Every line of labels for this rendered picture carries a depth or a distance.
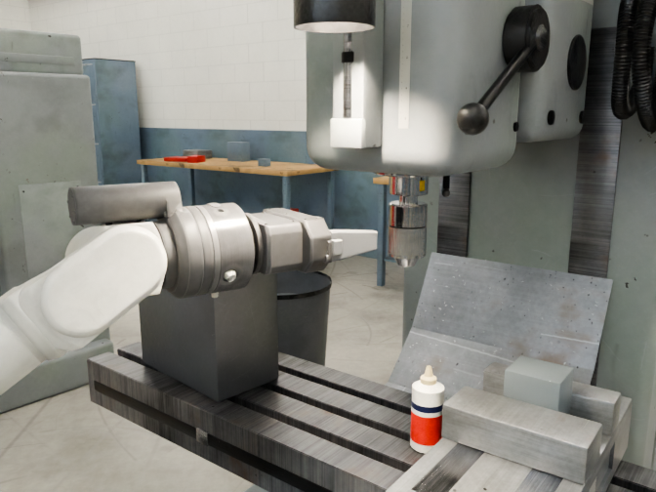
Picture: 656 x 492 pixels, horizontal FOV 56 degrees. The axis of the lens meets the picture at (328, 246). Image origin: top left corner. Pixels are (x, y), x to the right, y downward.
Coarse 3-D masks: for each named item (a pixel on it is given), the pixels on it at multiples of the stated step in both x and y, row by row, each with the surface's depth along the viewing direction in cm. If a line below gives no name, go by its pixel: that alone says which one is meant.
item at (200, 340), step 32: (256, 288) 91; (160, 320) 98; (192, 320) 91; (224, 320) 88; (256, 320) 92; (160, 352) 99; (192, 352) 92; (224, 352) 89; (256, 352) 93; (192, 384) 94; (224, 384) 90; (256, 384) 94
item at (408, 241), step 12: (396, 216) 73; (408, 216) 72; (420, 216) 73; (396, 228) 73; (408, 228) 73; (420, 228) 73; (396, 240) 73; (408, 240) 73; (420, 240) 73; (396, 252) 74; (408, 252) 73; (420, 252) 74
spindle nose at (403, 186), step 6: (390, 180) 73; (396, 180) 72; (402, 180) 72; (408, 180) 71; (414, 180) 71; (420, 180) 72; (426, 180) 72; (390, 186) 73; (396, 186) 72; (402, 186) 72; (408, 186) 72; (414, 186) 72; (426, 186) 72; (390, 192) 73; (396, 192) 72; (402, 192) 72; (408, 192) 72; (414, 192) 72; (420, 192) 72; (426, 192) 73
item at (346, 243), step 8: (336, 232) 62; (344, 232) 63; (352, 232) 63; (360, 232) 64; (368, 232) 64; (376, 232) 65; (336, 240) 62; (344, 240) 63; (352, 240) 63; (360, 240) 64; (368, 240) 65; (376, 240) 65; (336, 248) 62; (344, 248) 63; (352, 248) 64; (360, 248) 64; (368, 248) 65; (376, 248) 65; (336, 256) 63; (344, 256) 63; (352, 256) 64
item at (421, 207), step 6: (390, 204) 74; (396, 204) 73; (402, 204) 73; (408, 204) 73; (414, 204) 73; (420, 204) 73; (426, 204) 73; (390, 210) 74; (396, 210) 73; (402, 210) 72; (408, 210) 72; (414, 210) 72; (420, 210) 72; (426, 210) 73
